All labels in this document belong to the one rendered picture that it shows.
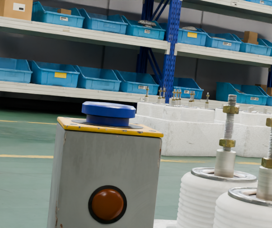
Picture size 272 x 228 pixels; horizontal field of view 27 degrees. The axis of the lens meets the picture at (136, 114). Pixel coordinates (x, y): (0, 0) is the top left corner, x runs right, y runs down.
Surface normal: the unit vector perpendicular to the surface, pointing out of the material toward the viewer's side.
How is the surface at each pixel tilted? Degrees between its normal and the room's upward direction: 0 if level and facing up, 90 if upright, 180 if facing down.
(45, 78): 94
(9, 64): 86
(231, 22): 90
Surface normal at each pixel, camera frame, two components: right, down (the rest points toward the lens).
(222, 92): -0.89, -0.01
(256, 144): 0.51, 0.10
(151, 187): 0.20, 0.07
